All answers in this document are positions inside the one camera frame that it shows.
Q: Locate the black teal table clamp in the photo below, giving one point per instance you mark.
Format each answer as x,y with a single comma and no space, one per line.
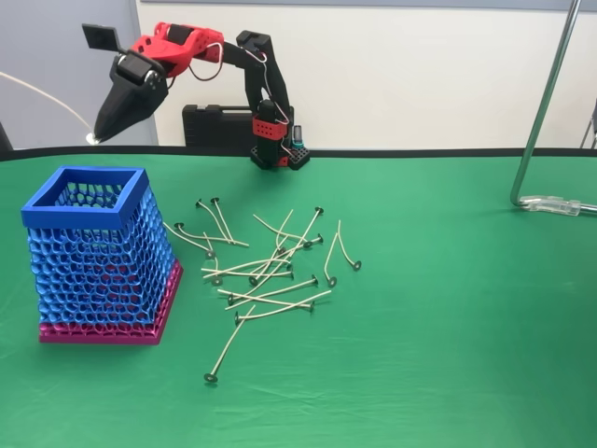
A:
298,137

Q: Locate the green table cloth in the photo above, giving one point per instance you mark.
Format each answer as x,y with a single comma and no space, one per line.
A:
420,326

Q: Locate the candle wick with metal base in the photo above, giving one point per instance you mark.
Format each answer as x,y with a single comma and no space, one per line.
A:
178,225
238,318
282,251
253,280
290,273
210,254
91,138
356,266
308,243
311,306
215,200
320,239
198,203
211,377
215,281
331,281
319,210
230,298
314,280

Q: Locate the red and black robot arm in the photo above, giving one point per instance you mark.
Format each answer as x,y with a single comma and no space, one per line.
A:
268,130

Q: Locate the clear plastic pole clamp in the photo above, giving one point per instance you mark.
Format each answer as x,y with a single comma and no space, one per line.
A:
555,204

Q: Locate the black plastic tool case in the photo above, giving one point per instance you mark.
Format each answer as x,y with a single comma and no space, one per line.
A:
205,126

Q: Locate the blue lattice basket, magenta base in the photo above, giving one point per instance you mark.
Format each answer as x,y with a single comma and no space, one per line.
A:
93,280

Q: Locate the chrome metal stand pole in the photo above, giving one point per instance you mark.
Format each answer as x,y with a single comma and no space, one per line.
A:
545,102

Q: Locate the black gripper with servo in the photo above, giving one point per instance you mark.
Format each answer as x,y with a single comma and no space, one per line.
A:
127,104

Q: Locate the black metal frame chair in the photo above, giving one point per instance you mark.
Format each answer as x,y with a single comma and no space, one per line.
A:
594,116

